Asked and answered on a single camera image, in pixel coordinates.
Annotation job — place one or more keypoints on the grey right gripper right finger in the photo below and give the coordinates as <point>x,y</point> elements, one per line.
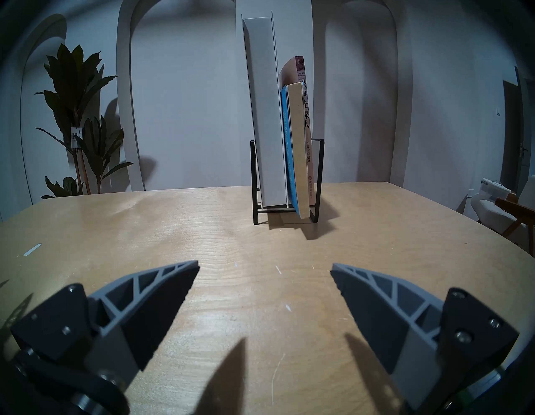
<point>397,326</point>

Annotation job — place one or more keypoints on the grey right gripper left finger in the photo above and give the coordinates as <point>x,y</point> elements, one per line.
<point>125,318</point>

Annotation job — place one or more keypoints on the blue green paperback book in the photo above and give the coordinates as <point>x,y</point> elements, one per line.
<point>288,159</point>

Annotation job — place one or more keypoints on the thick white book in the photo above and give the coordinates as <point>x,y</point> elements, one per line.
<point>265,117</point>

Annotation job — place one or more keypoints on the beige book with calligraphy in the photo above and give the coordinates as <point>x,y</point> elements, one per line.
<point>301,71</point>

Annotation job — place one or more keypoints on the white tape strip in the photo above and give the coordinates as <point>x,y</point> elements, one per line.
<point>32,249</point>

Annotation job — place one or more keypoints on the white wooden armchair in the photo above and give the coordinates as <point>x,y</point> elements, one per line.
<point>489,209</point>

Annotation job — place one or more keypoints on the white appliance on armchair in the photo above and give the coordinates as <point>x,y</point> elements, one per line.
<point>493,187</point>

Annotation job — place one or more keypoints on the white plant tag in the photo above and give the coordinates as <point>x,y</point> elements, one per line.
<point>76,137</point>

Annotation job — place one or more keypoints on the dark open door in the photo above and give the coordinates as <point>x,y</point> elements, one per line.
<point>512,138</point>

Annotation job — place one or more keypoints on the tall dark green plant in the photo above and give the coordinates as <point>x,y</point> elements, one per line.
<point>75,92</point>

